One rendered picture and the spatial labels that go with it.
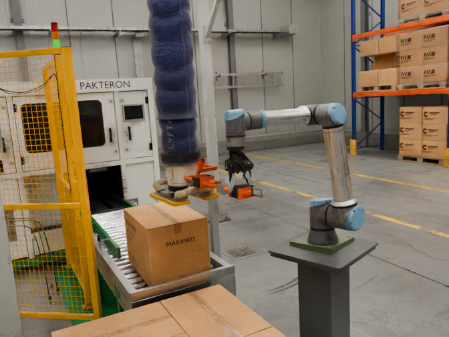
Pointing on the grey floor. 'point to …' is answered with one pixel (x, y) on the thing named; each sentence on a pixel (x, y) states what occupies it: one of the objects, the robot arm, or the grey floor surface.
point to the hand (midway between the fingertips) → (240, 190)
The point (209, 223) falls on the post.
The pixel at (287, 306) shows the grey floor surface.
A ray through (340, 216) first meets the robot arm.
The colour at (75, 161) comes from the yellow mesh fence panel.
